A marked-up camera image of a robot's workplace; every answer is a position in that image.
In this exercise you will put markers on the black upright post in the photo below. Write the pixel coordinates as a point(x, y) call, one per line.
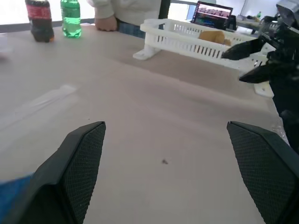
point(164, 9)

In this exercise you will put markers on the green plastic soda bottle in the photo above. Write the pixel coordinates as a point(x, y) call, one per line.
point(70, 19)

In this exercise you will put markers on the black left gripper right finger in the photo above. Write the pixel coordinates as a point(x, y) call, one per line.
point(268, 172)

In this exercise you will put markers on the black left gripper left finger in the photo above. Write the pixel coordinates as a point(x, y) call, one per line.
point(58, 177)

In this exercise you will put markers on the small dark screw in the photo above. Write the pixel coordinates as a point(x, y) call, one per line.
point(165, 161)

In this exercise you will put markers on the person's bare hand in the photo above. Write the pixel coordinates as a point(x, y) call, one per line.
point(105, 23)

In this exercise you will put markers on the cola bottle with red label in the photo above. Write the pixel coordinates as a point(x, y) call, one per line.
point(39, 21)

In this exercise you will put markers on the laptop screen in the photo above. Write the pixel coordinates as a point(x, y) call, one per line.
point(211, 14)

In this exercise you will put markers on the bright blue ankle sock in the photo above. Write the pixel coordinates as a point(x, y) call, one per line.
point(12, 198)

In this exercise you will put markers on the person in white sweater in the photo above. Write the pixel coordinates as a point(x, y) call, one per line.
point(137, 14)

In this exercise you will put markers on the white plastic basket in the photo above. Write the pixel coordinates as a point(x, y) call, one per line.
point(175, 39)

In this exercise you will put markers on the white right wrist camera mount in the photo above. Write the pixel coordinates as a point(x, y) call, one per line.
point(288, 8)

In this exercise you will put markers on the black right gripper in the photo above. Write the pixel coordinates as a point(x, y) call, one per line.
point(283, 58)

